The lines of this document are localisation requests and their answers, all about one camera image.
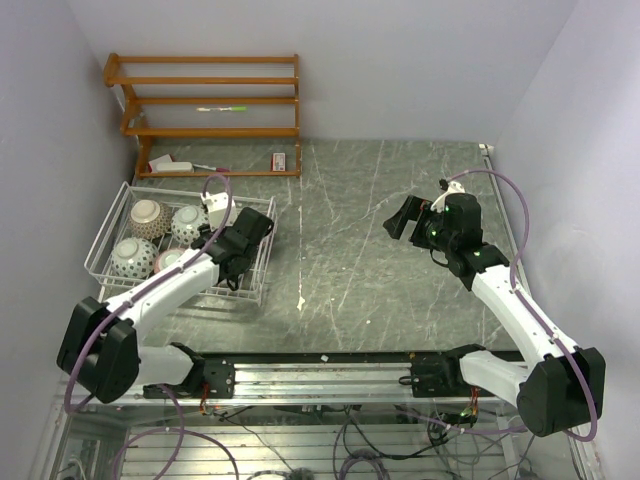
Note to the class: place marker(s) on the light blue patterned bowl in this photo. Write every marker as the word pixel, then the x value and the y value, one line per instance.
pixel 134 258

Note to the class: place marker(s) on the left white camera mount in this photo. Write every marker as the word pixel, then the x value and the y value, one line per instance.
pixel 215 206

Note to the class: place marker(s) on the black and white leaf bowl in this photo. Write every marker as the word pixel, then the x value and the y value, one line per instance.
pixel 167 258

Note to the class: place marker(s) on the red circle patterned bowl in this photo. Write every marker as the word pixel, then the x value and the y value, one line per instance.
pixel 186 222

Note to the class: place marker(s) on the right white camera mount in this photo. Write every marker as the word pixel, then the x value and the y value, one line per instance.
pixel 449 187

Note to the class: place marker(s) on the red and white flat box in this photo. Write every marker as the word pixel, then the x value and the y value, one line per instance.
pixel 156 164

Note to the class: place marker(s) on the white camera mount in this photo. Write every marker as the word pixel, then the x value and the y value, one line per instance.
pixel 449 187
pixel 215 206

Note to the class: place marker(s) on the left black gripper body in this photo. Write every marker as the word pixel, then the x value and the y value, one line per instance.
pixel 247 265

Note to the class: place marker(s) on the white wire dish rack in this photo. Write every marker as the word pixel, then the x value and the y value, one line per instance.
pixel 116 227

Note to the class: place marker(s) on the aluminium mounting rail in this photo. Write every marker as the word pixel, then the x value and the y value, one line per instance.
pixel 310 381

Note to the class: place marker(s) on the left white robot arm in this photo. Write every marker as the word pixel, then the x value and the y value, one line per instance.
pixel 102 347

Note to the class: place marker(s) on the brown patterned bowl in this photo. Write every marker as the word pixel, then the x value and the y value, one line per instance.
pixel 149 219

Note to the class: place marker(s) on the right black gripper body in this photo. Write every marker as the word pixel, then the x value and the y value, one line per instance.
pixel 429 231

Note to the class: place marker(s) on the red and white card box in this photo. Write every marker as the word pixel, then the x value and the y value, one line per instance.
pixel 278 162

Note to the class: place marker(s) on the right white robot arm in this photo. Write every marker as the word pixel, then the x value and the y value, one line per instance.
pixel 560 385

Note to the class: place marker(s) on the white soap bar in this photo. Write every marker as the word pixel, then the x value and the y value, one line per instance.
pixel 177 167

